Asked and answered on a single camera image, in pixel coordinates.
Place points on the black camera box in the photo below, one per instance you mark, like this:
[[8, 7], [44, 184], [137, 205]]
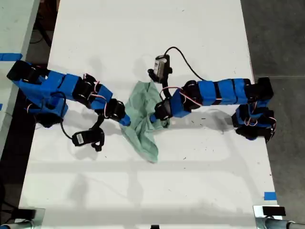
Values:
[[162, 66], [85, 137]]

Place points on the blue and black arm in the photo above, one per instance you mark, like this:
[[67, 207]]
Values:
[[214, 91], [54, 86]]

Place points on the long blue tape strip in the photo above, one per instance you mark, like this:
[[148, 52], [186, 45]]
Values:
[[10, 56]]

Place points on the pale green T-shirt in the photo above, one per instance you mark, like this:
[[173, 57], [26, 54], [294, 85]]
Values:
[[143, 133]]

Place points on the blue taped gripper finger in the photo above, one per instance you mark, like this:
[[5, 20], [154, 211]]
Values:
[[125, 121]]

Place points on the small black box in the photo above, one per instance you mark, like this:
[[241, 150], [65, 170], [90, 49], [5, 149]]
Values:
[[273, 211], [26, 213]]

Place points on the white side table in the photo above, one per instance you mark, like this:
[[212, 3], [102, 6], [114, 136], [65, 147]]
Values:
[[14, 28]]

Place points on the grey metal pipe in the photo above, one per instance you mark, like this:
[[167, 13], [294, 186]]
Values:
[[14, 225], [283, 224]]

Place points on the short blue tape strip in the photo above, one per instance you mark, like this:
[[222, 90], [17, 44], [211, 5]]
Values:
[[270, 196]]

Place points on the small black clip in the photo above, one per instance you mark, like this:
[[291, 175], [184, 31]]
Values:
[[155, 226]]

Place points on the metal corner bracket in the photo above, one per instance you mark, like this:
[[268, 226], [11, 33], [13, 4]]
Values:
[[258, 218], [35, 219]]

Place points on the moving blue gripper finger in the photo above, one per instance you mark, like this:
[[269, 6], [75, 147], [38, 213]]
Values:
[[153, 118]]

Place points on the black camera stalk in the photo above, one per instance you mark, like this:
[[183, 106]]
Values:
[[166, 88], [98, 121]]

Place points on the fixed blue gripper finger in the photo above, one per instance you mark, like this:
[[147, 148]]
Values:
[[166, 123]]

